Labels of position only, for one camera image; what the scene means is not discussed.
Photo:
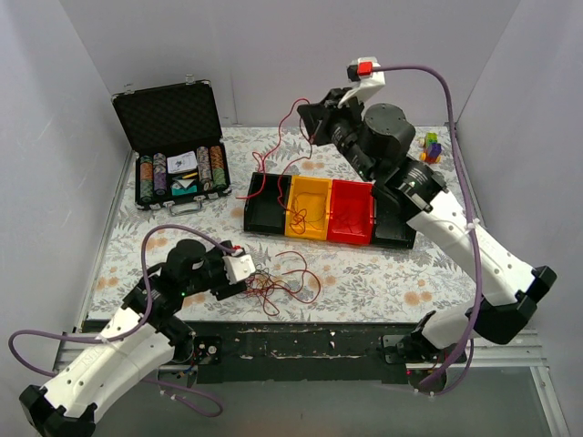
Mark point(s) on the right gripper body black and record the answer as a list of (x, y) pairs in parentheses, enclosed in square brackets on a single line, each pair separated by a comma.
[(316, 121)]

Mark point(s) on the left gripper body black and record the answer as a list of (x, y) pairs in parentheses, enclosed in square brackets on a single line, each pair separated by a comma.
[(229, 289)]

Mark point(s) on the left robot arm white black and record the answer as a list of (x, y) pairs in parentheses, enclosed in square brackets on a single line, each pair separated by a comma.
[(143, 334)]

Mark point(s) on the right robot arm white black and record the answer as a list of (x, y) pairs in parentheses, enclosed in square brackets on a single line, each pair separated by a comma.
[(375, 141)]

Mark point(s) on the teal card box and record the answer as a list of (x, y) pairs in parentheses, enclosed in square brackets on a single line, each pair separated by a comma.
[(182, 187)]

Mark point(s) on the colourful toy block train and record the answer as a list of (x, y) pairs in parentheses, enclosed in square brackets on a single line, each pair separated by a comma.
[(431, 149)]

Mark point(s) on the yellow bin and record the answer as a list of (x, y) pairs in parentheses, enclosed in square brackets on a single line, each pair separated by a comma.
[(308, 208)]

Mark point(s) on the red bin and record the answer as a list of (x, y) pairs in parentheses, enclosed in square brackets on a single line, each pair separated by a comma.
[(351, 213)]

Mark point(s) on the left black bin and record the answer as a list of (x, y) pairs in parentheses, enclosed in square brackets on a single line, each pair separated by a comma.
[(265, 209)]

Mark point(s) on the black bin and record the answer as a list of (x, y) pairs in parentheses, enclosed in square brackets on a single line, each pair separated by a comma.
[(391, 227), (265, 209)]

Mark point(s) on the playing card deck white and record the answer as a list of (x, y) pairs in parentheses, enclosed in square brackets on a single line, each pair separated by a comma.
[(182, 163)]

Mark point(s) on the floral table mat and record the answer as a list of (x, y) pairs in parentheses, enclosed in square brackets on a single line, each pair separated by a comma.
[(321, 281)]

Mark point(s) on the right black bin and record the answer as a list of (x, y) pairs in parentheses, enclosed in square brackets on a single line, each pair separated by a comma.
[(391, 227)]

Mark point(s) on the black poker chip case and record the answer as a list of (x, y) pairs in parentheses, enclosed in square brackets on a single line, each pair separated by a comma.
[(166, 121)]

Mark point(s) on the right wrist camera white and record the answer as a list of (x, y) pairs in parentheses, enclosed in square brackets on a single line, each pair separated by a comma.
[(364, 80)]

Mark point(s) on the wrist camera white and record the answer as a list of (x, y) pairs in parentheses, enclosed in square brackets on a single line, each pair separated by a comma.
[(364, 80), (238, 268)]

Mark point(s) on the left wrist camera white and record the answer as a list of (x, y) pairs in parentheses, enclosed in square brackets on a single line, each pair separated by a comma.
[(238, 268)]

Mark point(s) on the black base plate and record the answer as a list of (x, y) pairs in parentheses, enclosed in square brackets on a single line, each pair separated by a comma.
[(221, 351)]

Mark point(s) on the aluminium rail frame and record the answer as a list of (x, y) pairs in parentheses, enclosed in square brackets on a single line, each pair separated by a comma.
[(524, 351)]

